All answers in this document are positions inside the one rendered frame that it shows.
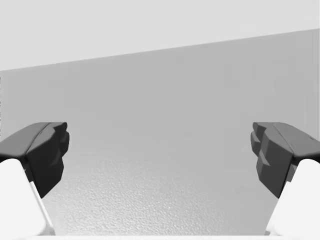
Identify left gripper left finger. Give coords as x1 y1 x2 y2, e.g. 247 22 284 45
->
0 121 71 237

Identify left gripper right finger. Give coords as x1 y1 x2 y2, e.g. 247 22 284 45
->
250 121 320 237

